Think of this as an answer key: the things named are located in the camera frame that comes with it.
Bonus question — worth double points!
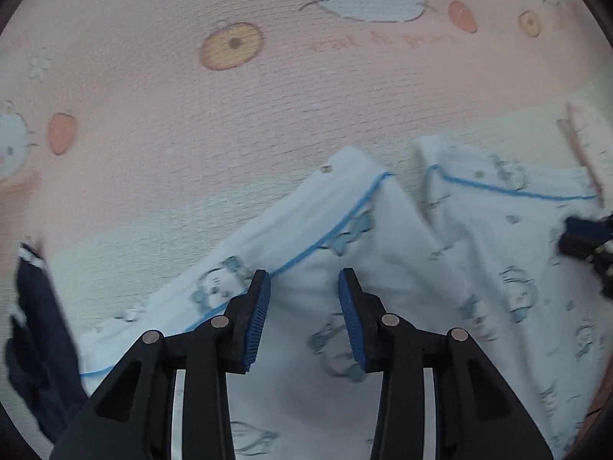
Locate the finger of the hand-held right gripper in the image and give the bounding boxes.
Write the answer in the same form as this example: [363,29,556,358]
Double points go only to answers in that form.
[565,218,613,237]
[559,235,613,260]

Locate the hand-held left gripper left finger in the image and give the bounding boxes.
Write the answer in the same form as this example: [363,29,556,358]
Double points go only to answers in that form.
[50,269,271,460]

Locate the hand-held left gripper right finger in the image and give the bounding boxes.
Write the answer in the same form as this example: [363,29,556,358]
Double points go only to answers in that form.
[339,268,554,460]

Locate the light blue printed shorts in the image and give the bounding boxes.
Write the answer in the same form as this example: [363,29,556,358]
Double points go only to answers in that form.
[77,135,604,460]

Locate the pink printed folded garment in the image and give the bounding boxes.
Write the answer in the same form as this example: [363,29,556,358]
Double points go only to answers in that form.
[556,100,606,209]

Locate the pink cat printed blanket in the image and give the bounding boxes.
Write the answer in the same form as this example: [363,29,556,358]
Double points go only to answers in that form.
[0,0,613,442]

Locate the navy blue garment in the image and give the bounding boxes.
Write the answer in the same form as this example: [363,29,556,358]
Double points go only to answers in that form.
[5,242,89,444]

